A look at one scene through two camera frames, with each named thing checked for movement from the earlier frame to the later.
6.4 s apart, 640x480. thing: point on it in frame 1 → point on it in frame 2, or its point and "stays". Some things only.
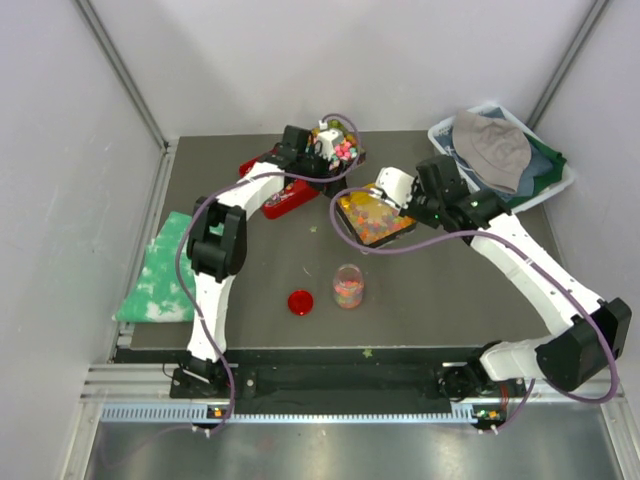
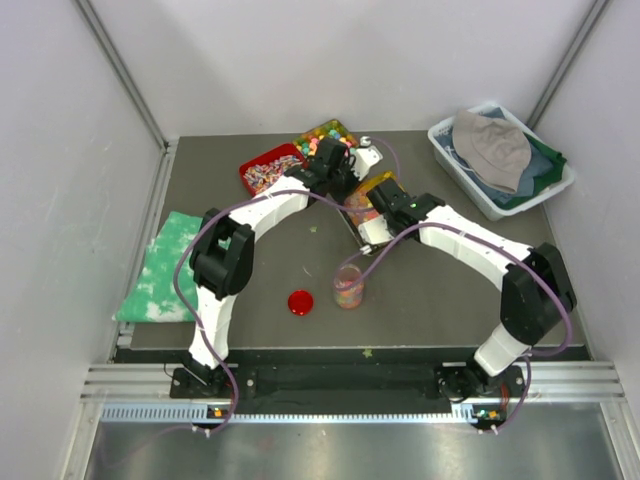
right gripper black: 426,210 → 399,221
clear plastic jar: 348,286 stays
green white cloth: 164,288 stays
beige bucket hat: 494,152 stays
